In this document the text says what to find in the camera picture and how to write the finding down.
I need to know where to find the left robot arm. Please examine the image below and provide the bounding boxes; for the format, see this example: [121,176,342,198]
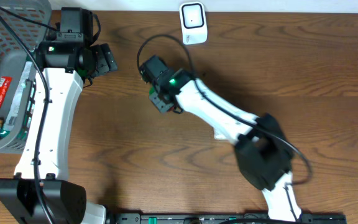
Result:
[0,41,117,223]

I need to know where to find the green white pouch packet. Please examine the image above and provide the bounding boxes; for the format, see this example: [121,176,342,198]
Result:
[2,62,33,131]

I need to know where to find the white barcode scanner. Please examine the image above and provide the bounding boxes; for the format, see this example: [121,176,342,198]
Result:
[179,1,208,45]

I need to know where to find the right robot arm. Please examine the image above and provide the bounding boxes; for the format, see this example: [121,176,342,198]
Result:
[143,68,301,222]

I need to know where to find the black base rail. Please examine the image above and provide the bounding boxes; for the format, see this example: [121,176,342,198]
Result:
[114,213,347,224]

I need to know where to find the green lid glass jar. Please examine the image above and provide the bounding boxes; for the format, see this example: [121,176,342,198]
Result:
[149,87,155,95]

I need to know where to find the grey plastic mesh basket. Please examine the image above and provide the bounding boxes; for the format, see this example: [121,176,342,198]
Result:
[0,0,52,154]

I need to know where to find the white blue label container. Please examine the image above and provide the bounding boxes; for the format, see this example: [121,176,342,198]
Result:
[214,129,226,140]

